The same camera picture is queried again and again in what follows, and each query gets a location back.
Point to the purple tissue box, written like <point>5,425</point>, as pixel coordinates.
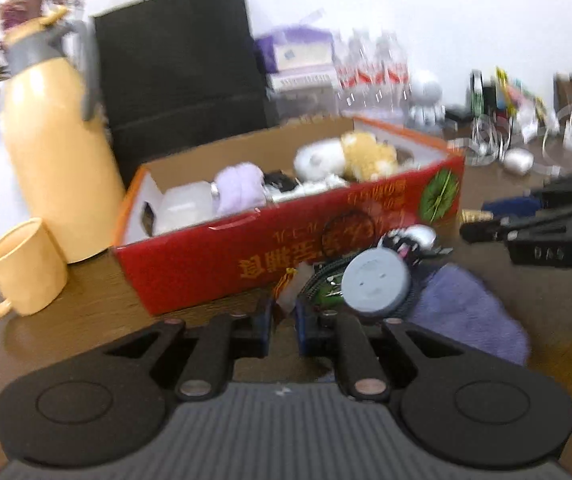
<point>296,45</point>

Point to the blue-grey round disc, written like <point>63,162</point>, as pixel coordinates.
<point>376,282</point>

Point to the yellow mug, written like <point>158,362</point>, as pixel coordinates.
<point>26,270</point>

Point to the white flat box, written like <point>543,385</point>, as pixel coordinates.
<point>306,80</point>

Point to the silver round item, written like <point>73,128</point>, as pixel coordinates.
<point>422,236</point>

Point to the black paper bag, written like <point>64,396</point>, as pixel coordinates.
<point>176,60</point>

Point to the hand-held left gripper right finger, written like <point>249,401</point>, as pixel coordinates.
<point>305,332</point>

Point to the red cardboard box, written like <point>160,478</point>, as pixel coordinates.
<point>216,260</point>

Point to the clear plastic bag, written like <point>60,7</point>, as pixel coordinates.
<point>293,292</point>

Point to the white robot toy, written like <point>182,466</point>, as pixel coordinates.
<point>426,97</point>

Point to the colourful snack packets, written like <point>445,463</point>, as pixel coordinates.
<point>513,89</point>

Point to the purple knitted cloth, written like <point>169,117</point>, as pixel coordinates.
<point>466,315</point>

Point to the white oval device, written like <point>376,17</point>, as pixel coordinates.
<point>517,160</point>

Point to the clear water bottle red label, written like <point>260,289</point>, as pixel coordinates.
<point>395,71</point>
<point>348,72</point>
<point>371,71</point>

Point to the black stand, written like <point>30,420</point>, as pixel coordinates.
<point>490,96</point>

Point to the clear cotton swab container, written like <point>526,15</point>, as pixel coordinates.
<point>186,205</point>

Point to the yellow thermos jug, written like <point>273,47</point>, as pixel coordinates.
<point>56,160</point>

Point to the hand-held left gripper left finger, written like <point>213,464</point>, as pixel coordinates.
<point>263,330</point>

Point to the clear plastic storage box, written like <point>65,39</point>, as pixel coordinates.
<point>306,106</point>

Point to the light purple fuzzy towel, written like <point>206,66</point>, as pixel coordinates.
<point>238,187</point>

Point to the small gold object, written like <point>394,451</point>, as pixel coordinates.
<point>477,216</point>

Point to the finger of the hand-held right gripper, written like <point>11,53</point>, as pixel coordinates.
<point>496,230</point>
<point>513,205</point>

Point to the black power adapter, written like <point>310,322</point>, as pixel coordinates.
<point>458,115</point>

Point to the yellow and white plush toy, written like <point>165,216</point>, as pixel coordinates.
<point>366,155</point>

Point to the dried pink flower bouquet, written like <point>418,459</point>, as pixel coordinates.
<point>16,5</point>

